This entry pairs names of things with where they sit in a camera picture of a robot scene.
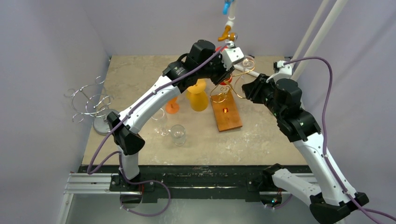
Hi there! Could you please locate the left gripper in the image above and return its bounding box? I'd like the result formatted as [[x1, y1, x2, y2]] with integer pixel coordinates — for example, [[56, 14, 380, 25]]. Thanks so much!
[[198, 51, 234, 86]]

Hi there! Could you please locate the red plastic wine glass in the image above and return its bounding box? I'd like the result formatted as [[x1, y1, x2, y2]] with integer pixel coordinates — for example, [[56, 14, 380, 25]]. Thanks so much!
[[216, 46, 232, 86]]

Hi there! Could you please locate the clear tall flute glass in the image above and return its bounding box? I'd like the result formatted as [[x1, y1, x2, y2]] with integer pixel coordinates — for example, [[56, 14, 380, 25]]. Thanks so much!
[[234, 55, 255, 98]]

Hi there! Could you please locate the yellow plastic goblet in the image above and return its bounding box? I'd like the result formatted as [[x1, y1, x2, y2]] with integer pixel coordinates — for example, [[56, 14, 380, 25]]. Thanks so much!
[[186, 79, 209, 112]]

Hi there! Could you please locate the gold rack with wooden base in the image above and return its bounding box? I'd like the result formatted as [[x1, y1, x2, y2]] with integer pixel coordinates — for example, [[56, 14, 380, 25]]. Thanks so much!
[[210, 74, 244, 132]]

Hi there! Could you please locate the clear wine glass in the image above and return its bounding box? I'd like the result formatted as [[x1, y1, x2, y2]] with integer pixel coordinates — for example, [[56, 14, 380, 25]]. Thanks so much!
[[151, 108, 170, 137]]

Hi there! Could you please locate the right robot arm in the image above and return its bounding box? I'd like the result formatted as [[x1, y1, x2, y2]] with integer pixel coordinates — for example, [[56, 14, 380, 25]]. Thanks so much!
[[242, 74, 369, 224]]

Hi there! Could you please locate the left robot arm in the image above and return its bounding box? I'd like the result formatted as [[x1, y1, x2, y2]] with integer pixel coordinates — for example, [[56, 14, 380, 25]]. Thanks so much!
[[107, 40, 245, 191]]

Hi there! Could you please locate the chrome wine glass rack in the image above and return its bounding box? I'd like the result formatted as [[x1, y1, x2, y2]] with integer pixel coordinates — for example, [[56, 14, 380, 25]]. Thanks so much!
[[64, 76, 119, 136]]

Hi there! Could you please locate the orange plastic goblet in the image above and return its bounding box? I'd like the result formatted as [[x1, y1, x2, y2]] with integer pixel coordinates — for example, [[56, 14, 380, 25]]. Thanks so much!
[[165, 97, 180, 114]]

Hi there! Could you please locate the clear short glass left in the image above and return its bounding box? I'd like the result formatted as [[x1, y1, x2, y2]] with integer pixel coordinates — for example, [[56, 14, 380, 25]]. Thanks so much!
[[170, 125, 186, 146]]

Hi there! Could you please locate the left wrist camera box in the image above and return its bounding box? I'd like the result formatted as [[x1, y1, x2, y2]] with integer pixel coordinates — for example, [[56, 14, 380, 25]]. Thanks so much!
[[221, 41, 245, 70]]

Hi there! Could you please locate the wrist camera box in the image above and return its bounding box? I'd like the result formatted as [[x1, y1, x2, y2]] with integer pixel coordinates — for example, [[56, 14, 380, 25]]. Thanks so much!
[[266, 61, 294, 83], [221, 41, 245, 70]]

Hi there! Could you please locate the brass faucet with blue handle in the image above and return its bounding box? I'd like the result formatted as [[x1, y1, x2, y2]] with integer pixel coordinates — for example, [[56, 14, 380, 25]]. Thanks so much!
[[217, 0, 237, 42]]

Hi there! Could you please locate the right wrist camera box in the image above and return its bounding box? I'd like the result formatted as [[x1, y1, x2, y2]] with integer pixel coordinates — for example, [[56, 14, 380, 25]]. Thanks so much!
[[266, 61, 294, 83]]

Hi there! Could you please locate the white pvc pipe frame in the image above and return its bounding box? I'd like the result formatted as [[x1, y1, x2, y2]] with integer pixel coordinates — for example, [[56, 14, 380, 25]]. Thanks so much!
[[226, 0, 350, 81]]

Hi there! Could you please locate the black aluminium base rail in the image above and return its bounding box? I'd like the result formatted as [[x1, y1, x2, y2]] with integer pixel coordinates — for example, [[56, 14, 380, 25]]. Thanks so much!
[[65, 165, 289, 203]]

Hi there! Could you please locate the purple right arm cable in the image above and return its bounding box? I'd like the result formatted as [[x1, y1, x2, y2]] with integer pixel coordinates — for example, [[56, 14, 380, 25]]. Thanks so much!
[[266, 56, 396, 224]]

